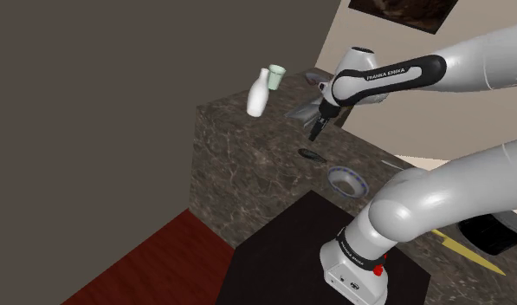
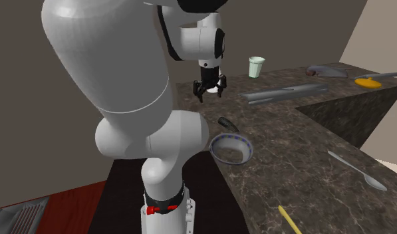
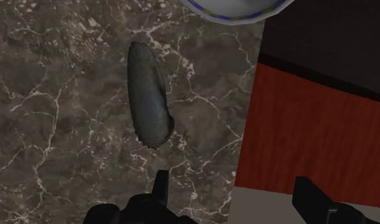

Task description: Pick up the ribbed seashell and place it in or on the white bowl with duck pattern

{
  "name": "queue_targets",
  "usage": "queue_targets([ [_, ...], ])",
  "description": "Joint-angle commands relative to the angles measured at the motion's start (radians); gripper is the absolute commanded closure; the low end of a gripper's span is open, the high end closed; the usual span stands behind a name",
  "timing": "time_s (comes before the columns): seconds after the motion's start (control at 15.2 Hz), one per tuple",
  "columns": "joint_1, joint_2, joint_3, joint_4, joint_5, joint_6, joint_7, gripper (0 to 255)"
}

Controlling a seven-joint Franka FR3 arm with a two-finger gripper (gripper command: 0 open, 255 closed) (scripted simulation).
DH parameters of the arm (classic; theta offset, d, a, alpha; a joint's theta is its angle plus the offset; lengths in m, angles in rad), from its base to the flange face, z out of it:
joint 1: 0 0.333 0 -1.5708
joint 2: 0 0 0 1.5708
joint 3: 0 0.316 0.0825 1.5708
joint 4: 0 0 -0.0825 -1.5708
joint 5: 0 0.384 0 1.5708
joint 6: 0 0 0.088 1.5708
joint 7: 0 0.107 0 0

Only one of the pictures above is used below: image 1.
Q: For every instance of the black and grey appliance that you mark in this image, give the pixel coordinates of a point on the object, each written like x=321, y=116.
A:
x=490, y=234

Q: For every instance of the black oblong object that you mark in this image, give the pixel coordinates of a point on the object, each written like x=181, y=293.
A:
x=312, y=155

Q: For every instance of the yellow knife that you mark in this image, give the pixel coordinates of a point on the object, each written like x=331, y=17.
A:
x=467, y=252

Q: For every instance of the white bottle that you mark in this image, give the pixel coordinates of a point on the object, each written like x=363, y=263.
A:
x=258, y=96

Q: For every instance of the grey metal angular object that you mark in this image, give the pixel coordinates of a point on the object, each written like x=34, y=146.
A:
x=305, y=110

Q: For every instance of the black robot stand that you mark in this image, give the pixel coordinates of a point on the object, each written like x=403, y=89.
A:
x=279, y=262

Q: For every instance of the dark wall picture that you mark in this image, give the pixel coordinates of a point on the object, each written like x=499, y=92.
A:
x=406, y=10

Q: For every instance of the white bowl with blue dots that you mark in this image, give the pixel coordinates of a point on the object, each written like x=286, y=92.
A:
x=341, y=181

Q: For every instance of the pale green cup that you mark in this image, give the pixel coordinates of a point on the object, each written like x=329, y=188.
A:
x=275, y=77

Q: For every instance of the grey shallow dish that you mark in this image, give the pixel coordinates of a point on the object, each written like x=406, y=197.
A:
x=317, y=77

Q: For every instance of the thin pale utensil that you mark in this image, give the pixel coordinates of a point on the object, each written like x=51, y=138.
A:
x=392, y=164

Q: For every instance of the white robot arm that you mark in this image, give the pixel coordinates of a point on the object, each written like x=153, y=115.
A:
x=431, y=198

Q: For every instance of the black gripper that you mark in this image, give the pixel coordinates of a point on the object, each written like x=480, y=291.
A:
x=328, y=110

